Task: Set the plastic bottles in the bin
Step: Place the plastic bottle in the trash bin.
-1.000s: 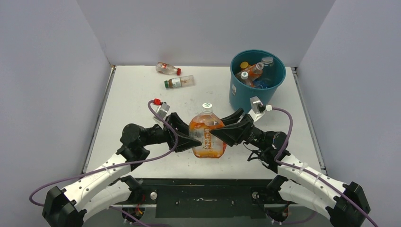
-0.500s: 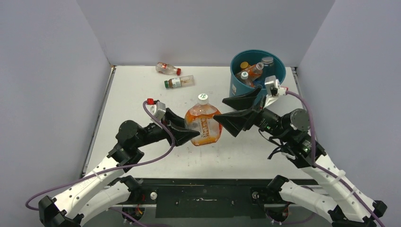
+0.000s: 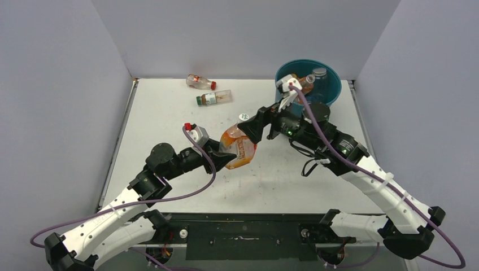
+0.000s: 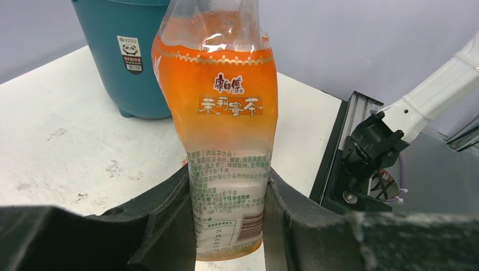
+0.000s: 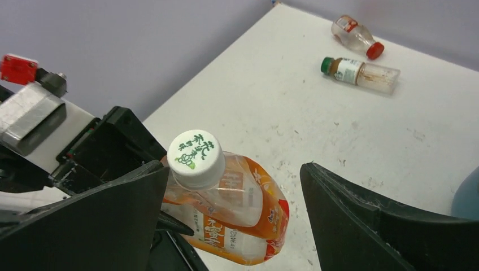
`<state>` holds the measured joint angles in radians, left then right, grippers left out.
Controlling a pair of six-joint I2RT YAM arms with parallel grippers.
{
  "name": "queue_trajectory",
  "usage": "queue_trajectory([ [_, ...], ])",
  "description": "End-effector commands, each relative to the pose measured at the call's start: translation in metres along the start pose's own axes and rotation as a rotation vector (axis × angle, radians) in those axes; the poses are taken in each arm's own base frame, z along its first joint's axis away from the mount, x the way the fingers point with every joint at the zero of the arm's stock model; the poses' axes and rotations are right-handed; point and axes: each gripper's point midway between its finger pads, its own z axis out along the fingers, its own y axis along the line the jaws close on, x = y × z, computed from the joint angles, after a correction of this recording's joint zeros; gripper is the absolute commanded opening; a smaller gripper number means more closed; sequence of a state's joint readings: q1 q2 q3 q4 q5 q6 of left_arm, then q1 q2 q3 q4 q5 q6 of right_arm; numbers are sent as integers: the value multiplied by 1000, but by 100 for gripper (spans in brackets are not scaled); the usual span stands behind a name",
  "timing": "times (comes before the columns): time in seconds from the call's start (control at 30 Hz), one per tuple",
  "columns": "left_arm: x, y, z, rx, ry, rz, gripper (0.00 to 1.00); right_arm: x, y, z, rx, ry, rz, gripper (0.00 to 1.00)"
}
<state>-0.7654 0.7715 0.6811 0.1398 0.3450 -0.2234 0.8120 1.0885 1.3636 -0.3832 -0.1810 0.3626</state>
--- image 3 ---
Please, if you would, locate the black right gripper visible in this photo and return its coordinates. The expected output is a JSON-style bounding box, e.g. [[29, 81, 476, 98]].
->
[[237, 95, 319, 152]]

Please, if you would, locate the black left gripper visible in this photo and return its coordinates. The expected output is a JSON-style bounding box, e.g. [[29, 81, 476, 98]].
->
[[163, 138, 236, 181]]

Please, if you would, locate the crushed orange label bottle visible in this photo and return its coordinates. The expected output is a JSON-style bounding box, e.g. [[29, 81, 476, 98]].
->
[[219, 113, 257, 170]]

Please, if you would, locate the green cap coffee bottle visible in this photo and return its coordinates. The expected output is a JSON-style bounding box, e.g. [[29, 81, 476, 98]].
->
[[196, 90, 233, 106]]

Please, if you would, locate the slim orange label bottle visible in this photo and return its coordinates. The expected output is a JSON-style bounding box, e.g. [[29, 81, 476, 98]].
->
[[299, 74, 316, 95]]

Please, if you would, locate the red cap clear bottle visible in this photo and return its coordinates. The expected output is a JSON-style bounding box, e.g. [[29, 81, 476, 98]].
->
[[186, 74, 217, 90]]

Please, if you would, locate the clear plastic jar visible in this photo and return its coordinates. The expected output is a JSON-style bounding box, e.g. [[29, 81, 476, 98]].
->
[[311, 67, 328, 98]]

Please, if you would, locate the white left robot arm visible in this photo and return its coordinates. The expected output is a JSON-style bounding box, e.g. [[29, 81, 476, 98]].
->
[[44, 139, 237, 270]]

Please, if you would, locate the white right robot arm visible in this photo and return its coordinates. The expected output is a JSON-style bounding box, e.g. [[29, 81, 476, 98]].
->
[[239, 102, 445, 259]]

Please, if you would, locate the teal plastic bin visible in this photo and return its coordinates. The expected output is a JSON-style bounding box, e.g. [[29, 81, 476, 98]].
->
[[275, 59, 342, 106]]

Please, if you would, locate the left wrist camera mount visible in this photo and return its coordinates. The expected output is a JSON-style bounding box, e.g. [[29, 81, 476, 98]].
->
[[184, 123, 210, 149]]

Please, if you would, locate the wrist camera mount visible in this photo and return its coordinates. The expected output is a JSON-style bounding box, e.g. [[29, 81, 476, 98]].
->
[[184, 123, 210, 149], [275, 74, 302, 112]]

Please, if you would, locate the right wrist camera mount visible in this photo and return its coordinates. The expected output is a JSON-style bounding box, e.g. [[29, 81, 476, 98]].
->
[[275, 74, 302, 112]]

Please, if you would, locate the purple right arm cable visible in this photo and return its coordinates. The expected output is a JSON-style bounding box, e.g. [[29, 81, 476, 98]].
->
[[289, 85, 467, 269]]

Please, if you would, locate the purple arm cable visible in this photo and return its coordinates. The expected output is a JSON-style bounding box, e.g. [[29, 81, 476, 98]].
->
[[29, 125, 218, 248], [289, 85, 467, 269]]

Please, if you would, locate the black base frame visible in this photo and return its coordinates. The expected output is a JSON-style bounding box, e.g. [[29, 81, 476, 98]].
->
[[93, 212, 386, 262]]

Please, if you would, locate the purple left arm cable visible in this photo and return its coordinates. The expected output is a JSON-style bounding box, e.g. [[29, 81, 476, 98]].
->
[[29, 125, 218, 248]]

